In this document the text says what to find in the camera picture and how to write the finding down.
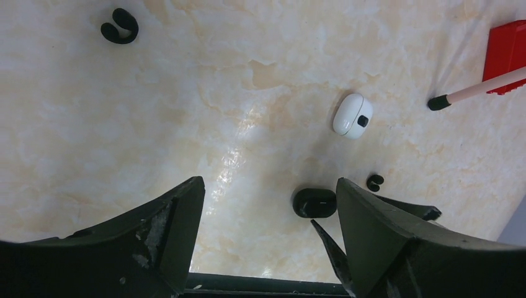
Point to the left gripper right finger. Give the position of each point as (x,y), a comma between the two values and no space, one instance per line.
(394,253)

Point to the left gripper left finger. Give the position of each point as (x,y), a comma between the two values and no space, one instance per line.
(145,252)

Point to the black oval case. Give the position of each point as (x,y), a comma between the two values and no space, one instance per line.
(314,203)

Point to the white earbud charging case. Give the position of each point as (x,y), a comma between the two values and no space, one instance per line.
(353,116)

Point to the small black earbud tip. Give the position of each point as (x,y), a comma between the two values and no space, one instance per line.
(374,182)

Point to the pink music stand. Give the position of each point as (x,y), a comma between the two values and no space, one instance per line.
(500,85)

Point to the red plastic tray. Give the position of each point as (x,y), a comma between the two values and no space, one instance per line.
(505,50)

